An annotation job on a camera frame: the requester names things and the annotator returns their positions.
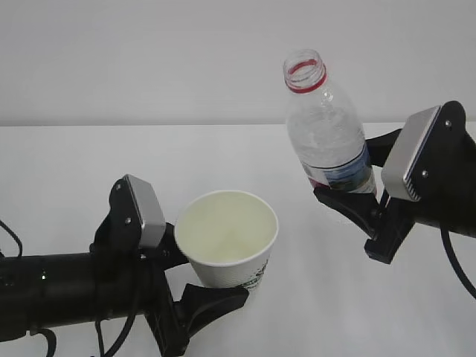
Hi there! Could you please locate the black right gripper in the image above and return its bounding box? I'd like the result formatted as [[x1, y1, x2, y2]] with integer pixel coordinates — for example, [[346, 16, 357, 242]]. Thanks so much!
[[313, 100, 475, 264]]

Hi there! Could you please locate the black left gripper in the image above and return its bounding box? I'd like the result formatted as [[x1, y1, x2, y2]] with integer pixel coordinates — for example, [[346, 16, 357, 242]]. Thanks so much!
[[90, 178, 248, 356]]

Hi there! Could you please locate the white paper cup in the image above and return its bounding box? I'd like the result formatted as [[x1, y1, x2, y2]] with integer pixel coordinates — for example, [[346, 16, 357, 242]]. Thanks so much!
[[173, 190, 280, 292]]

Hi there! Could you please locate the clear Nongfu Spring water bottle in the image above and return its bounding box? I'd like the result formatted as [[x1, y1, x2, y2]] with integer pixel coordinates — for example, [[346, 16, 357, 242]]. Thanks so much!
[[283, 49, 377, 194]]

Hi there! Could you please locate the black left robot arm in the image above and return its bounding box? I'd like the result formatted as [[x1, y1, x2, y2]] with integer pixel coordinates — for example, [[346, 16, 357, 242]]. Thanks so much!
[[1, 174, 248, 356]]

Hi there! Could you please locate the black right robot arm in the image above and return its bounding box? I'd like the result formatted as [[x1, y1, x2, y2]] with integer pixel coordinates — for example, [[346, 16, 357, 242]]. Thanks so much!
[[314, 100, 475, 264]]

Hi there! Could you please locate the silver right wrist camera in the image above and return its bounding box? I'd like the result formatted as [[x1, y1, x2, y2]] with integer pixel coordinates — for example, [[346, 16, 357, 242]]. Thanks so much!
[[381, 106, 441, 202]]

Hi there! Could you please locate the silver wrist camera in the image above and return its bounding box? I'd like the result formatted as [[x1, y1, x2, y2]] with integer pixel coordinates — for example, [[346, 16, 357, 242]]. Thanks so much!
[[381, 106, 441, 202], [123, 174, 167, 248]]

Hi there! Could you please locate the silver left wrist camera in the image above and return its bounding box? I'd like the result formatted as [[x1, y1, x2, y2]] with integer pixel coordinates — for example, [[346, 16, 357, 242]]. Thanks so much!
[[123, 174, 167, 248]]

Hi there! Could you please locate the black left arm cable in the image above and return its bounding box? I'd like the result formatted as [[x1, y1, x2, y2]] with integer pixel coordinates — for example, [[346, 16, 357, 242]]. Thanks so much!
[[0, 219, 139, 357]]

